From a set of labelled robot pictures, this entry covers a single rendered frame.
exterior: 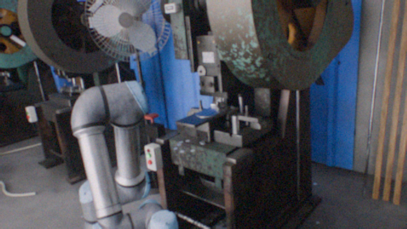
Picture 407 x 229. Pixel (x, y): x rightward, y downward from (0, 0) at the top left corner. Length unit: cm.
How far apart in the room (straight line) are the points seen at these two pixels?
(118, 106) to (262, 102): 96
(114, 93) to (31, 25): 158
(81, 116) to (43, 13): 163
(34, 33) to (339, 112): 230
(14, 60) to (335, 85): 346
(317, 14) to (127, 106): 104
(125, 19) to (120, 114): 124
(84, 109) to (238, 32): 56
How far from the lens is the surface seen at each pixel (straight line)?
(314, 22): 166
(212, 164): 155
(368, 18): 252
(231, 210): 152
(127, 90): 103
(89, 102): 101
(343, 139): 270
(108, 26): 230
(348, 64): 255
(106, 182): 99
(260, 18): 109
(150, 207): 103
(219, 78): 157
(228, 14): 110
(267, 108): 176
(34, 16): 254
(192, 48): 162
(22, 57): 433
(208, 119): 153
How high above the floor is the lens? 124
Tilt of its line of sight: 16 degrees down
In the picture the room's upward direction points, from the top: 5 degrees counter-clockwise
